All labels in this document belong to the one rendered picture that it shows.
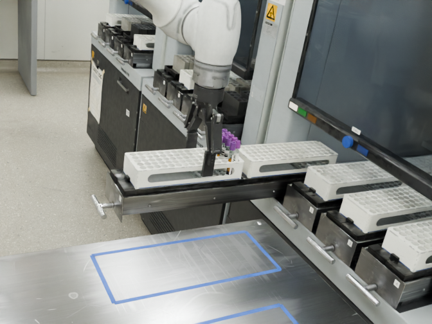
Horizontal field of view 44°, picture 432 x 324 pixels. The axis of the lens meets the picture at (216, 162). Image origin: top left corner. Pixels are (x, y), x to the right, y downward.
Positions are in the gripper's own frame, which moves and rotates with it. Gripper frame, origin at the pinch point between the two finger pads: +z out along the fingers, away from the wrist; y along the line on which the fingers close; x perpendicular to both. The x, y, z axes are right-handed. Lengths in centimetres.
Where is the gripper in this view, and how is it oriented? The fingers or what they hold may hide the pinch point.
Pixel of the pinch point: (198, 159)
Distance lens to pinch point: 137.5
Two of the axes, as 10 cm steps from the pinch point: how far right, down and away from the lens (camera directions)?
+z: -1.5, 9.0, 4.2
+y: 4.5, 4.4, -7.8
